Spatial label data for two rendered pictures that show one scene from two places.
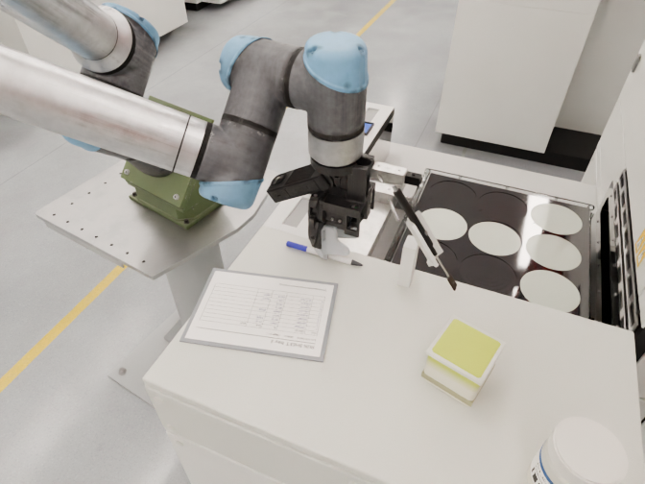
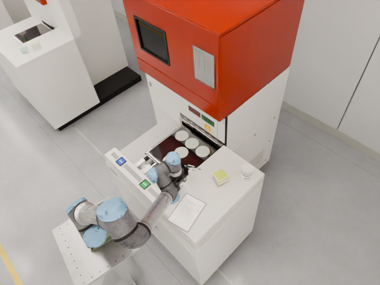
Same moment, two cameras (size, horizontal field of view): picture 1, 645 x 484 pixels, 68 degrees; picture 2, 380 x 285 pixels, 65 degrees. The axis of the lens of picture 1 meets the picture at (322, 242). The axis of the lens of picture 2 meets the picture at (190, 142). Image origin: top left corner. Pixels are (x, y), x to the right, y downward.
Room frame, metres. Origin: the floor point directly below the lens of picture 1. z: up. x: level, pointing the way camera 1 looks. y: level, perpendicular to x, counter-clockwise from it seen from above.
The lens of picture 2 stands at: (0.02, 0.77, 2.57)
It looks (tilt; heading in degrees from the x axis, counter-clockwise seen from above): 51 degrees down; 298
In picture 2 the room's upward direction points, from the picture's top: 6 degrees counter-clockwise
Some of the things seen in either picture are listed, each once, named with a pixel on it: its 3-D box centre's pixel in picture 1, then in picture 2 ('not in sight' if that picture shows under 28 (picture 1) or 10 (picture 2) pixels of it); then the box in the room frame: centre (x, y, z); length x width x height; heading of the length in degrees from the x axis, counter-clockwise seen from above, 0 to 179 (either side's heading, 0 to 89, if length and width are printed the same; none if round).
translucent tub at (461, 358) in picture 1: (461, 361); (220, 177); (0.35, -0.18, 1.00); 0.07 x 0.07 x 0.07; 52
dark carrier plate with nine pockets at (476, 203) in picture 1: (495, 237); (181, 152); (0.70, -0.35, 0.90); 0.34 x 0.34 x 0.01; 67
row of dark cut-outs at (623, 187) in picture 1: (628, 238); (200, 128); (0.63, -0.55, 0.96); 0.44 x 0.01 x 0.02; 157
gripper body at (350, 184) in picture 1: (340, 188); (176, 176); (0.56, -0.03, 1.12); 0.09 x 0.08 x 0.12; 67
